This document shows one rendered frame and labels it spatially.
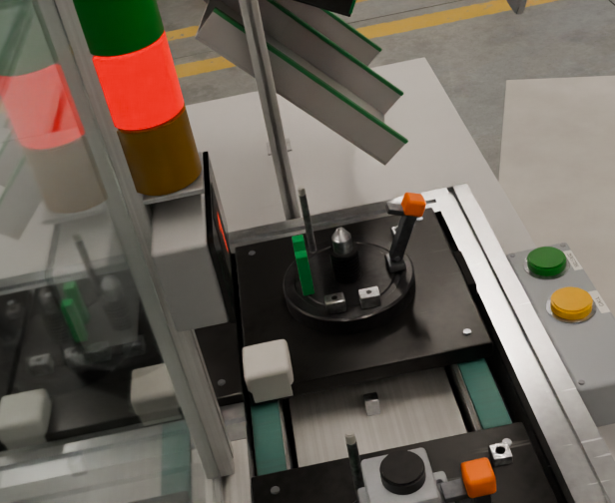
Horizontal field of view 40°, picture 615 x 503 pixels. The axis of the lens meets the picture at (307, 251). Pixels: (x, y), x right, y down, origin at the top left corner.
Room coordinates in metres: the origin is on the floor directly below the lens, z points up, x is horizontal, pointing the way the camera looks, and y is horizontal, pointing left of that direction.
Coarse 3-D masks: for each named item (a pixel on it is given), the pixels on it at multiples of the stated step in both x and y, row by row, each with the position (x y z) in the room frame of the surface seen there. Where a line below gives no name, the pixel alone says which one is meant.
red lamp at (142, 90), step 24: (144, 48) 0.49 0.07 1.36; (168, 48) 0.50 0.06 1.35; (120, 72) 0.48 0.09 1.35; (144, 72) 0.48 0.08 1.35; (168, 72) 0.49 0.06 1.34; (120, 96) 0.48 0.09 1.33; (144, 96) 0.48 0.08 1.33; (168, 96) 0.49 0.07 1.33; (120, 120) 0.48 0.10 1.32; (144, 120) 0.48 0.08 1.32; (168, 120) 0.49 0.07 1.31
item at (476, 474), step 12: (468, 468) 0.36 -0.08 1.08; (480, 468) 0.36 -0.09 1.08; (456, 480) 0.36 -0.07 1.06; (468, 480) 0.35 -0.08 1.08; (480, 480) 0.35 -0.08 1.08; (492, 480) 0.35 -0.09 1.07; (444, 492) 0.35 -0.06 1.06; (456, 492) 0.35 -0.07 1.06; (468, 492) 0.35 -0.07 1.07; (480, 492) 0.35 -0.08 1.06; (492, 492) 0.35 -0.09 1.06
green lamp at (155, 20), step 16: (80, 0) 0.48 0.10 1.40; (96, 0) 0.48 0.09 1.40; (112, 0) 0.48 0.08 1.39; (128, 0) 0.48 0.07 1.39; (144, 0) 0.49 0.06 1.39; (80, 16) 0.49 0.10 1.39; (96, 16) 0.48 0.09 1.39; (112, 16) 0.48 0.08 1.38; (128, 16) 0.48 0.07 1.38; (144, 16) 0.49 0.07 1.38; (160, 16) 0.50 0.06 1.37; (96, 32) 0.48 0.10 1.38; (112, 32) 0.48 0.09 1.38; (128, 32) 0.48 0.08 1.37; (144, 32) 0.49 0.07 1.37; (160, 32) 0.50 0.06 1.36; (96, 48) 0.48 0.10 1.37; (112, 48) 0.48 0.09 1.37; (128, 48) 0.48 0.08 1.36
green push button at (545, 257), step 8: (544, 248) 0.70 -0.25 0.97; (552, 248) 0.70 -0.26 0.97; (528, 256) 0.69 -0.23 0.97; (536, 256) 0.69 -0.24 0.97; (544, 256) 0.68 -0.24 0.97; (552, 256) 0.68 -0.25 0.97; (560, 256) 0.68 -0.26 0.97; (528, 264) 0.68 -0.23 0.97; (536, 264) 0.67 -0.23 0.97; (544, 264) 0.67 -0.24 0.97; (552, 264) 0.67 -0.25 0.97; (560, 264) 0.67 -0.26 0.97; (536, 272) 0.67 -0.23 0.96; (544, 272) 0.66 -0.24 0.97; (552, 272) 0.66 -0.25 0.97
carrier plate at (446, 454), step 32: (448, 448) 0.46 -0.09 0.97; (480, 448) 0.46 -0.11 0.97; (512, 448) 0.45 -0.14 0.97; (256, 480) 0.47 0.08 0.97; (288, 480) 0.46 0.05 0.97; (320, 480) 0.46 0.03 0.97; (352, 480) 0.45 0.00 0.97; (448, 480) 0.43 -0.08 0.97; (512, 480) 0.42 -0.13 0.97; (544, 480) 0.41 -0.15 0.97
